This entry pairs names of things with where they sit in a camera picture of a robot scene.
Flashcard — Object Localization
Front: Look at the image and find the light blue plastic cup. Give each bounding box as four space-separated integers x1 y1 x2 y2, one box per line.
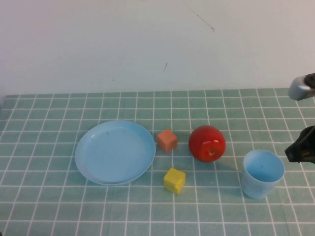
241 149 285 199

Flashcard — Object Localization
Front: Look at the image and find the orange cube block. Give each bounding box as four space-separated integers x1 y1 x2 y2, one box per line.
157 128 179 153

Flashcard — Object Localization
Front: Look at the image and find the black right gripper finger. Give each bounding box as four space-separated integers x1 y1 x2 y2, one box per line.
284 142 315 164
296 124 315 148

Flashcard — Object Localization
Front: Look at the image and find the green checkered tablecloth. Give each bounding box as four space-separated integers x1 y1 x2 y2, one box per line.
0 88 315 236

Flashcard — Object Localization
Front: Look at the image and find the red apple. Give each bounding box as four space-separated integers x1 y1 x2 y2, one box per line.
189 125 226 163

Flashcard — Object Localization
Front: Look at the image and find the yellow cube block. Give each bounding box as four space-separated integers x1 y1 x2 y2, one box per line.
163 167 187 195

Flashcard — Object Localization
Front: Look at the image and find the light blue plastic plate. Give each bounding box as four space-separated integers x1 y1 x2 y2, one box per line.
74 119 157 186

